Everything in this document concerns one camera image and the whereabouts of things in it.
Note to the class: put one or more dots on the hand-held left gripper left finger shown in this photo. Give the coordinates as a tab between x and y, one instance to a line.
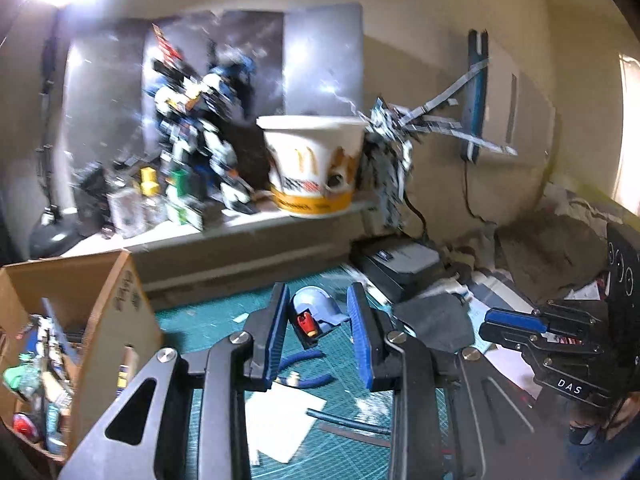
277	330

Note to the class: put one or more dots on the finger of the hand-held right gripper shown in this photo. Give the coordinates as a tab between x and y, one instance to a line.
500	335
515	321

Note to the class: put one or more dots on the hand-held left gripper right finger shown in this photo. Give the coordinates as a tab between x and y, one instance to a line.
359	335

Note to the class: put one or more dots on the blue grey helmet part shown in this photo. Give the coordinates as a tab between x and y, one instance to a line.
320	305

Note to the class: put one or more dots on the brown cardboard box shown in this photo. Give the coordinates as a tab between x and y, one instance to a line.
115	320

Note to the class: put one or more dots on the green cutting mat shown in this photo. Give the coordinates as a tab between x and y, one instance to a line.
210	320

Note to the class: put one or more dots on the grey cloth pile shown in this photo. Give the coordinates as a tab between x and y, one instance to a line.
540	245

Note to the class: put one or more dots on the black grey device box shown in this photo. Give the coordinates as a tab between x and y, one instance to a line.
395	260

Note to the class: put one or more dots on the white paper sheet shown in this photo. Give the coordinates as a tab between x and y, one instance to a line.
280	425

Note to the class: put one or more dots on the white desk shelf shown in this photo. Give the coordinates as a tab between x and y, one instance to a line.
200	255

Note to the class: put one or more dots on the white winged robot model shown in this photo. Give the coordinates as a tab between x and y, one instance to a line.
390	160

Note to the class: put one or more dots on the white yellow paper bucket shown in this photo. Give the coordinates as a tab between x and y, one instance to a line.
310	150

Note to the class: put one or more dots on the clear glass bottle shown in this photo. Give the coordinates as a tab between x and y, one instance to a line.
125	210

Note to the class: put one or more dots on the blue white robot model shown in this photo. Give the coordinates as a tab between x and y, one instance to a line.
200	125

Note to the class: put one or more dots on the dark grey robot model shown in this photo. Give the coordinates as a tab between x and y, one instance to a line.
92	190

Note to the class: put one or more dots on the black desk lamp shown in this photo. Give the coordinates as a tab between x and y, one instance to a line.
50	237

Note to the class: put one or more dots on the green plastic toy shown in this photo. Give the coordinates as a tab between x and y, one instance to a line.
20	372

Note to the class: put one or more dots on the blue black wall bar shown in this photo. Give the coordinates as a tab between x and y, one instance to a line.
475	90

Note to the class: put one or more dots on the dark lightning wall poster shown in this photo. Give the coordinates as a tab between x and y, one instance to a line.
315	60

